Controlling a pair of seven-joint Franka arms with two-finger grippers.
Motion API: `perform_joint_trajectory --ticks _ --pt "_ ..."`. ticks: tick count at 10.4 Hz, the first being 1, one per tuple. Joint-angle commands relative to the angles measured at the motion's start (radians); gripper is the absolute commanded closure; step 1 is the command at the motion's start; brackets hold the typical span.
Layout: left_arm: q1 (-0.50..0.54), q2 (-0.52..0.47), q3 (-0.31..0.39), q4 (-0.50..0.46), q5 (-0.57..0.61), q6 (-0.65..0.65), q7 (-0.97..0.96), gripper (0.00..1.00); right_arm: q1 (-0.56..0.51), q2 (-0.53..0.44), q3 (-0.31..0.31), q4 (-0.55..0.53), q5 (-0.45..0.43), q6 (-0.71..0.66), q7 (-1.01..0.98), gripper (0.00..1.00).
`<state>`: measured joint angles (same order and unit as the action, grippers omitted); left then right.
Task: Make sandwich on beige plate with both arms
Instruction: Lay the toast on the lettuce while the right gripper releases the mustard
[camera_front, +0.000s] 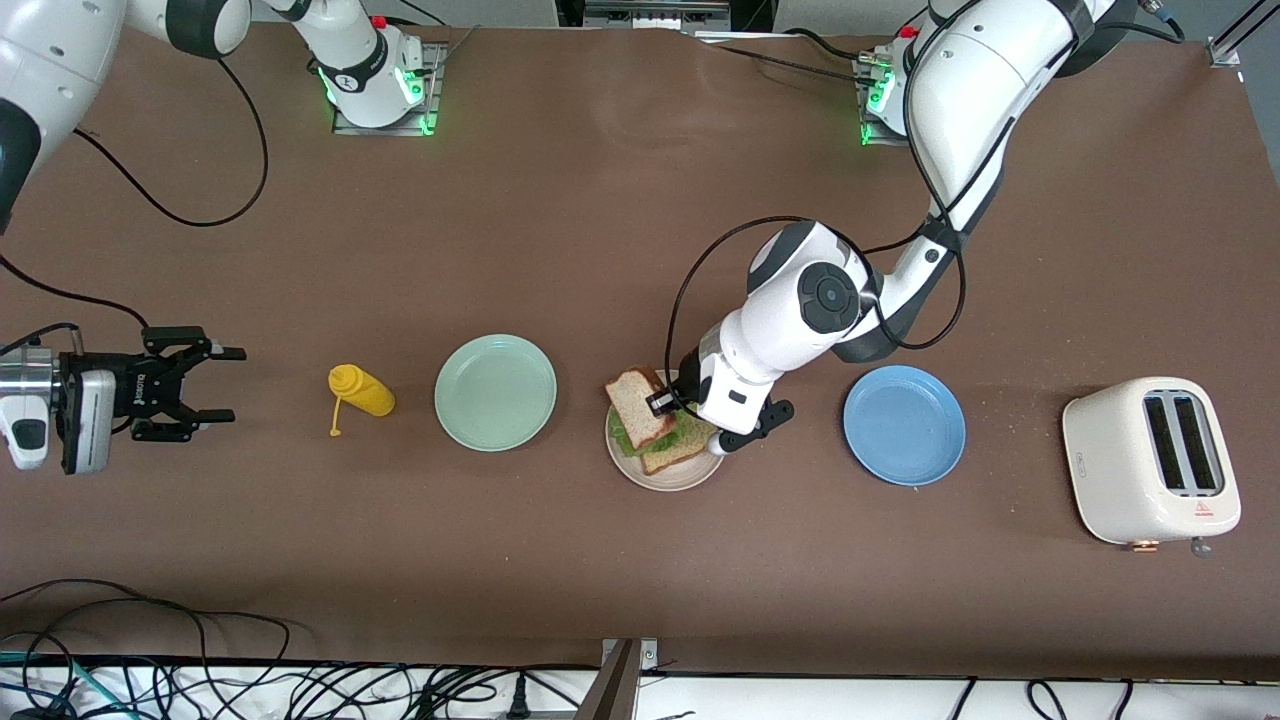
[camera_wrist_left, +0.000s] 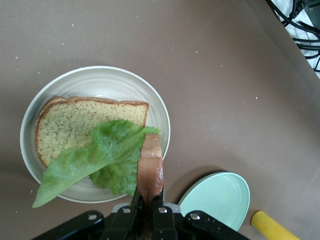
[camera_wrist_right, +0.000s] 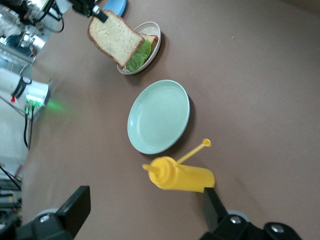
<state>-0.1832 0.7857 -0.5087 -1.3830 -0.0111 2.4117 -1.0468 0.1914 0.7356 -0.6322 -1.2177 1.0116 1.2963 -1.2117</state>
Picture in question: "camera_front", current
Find blue plate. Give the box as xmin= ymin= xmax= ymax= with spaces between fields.
xmin=843 ymin=365 xmax=967 ymax=487

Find short aluminium profile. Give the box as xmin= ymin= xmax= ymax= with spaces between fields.
xmin=1207 ymin=0 xmax=1266 ymax=69

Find teal cable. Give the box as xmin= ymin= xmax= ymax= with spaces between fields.
xmin=0 ymin=650 xmax=111 ymax=716

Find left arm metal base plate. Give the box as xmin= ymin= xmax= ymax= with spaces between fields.
xmin=853 ymin=55 xmax=913 ymax=149

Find yellow mustard squeeze bottle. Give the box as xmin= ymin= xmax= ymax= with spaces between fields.
xmin=328 ymin=364 xmax=396 ymax=438

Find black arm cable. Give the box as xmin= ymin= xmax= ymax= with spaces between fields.
xmin=0 ymin=55 xmax=269 ymax=351
xmin=663 ymin=0 xmax=1091 ymax=401

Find white toaster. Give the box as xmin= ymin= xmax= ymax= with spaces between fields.
xmin=1062 ymin=377 xmax=1243 ymax=557

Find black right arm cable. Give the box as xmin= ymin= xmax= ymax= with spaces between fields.
xmin=0 ymin=55 xmax=269 ymax=351

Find black braided cable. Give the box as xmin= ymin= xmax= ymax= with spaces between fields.
xmin=697 ymin=28 xmax=883 ymax=89

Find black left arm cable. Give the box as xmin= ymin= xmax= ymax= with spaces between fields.
xmin=663 ymin=0 xmax=1091 ymax=401

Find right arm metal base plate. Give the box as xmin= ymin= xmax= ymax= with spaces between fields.
xmin=332 ymin=40 xmax=448 ymax=137

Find mint green plate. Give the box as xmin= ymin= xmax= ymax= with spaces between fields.
xmin=434 ymin=334 xmax=558 ymax=453

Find beige plate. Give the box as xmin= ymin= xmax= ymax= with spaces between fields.
xmin=605 ymin=375 xmax=726 ymax=492

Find grey metal post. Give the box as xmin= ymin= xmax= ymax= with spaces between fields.
xmin=575 ymin=638 xmax=641 ymax=720

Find tangled black cables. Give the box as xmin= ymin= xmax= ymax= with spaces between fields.
xmin=0 ymin=655 xmax=601 ymax=720

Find small metal bracket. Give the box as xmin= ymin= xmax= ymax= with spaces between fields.
xmin=600 ymin=638 xmax=659 ymax=673

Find brown bread slice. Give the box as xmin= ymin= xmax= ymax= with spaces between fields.
xmin=640 ymin=410 xmax=719 ymax=476
xmin=605 ymin=368 xmax=679 ymax=452

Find grey metal device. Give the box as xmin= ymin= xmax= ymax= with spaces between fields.
xmin=583 ymin=0 xmax=733 ymax=31

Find looped black cable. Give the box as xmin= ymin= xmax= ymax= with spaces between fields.
xmin=0 ymin=578 xmax=293 ymax=666

